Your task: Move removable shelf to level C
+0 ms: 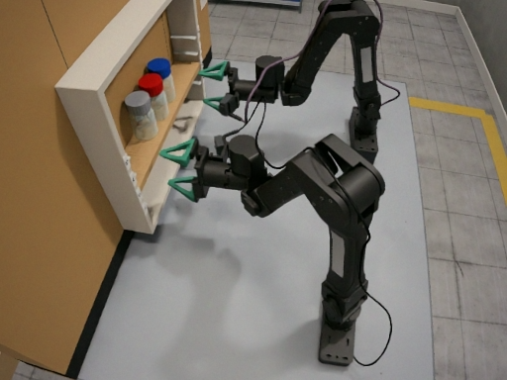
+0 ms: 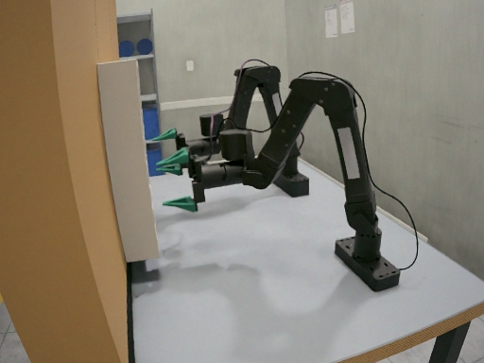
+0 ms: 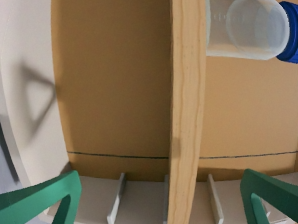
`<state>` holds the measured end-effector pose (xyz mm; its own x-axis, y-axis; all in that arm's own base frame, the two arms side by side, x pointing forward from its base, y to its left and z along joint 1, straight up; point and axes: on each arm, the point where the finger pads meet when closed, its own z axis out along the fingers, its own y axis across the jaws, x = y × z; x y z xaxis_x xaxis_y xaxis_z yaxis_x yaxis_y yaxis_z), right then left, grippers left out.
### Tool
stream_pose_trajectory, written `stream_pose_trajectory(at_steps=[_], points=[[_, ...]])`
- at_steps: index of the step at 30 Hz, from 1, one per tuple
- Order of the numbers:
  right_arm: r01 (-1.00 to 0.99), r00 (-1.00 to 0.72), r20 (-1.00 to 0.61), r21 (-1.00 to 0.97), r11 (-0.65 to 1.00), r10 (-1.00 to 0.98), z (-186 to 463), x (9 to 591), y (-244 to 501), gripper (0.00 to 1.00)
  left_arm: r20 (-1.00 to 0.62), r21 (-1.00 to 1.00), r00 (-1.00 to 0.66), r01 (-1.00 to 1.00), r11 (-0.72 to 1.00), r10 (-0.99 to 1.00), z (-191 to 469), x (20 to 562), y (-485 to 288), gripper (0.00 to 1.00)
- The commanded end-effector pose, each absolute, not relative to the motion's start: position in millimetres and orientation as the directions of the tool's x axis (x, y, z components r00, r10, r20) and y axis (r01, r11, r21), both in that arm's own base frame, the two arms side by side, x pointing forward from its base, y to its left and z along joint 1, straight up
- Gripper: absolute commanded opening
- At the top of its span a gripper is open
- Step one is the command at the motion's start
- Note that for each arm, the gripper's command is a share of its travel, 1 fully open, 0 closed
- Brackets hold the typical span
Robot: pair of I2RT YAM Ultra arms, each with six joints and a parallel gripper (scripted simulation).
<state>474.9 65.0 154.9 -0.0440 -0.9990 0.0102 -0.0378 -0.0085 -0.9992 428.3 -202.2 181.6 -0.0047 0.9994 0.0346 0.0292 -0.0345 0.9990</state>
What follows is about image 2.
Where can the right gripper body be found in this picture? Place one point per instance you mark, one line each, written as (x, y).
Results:
(196, 144)

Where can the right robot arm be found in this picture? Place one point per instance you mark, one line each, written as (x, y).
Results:
(270, 75)

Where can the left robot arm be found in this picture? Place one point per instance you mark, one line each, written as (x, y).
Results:
(260, 172)

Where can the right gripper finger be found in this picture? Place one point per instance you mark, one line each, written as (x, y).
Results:
(172, 135)
(175, 172)

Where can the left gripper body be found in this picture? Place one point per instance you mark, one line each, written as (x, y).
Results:
(208, 176)

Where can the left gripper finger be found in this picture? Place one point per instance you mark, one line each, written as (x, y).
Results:
(189, 206)
(179, 160)

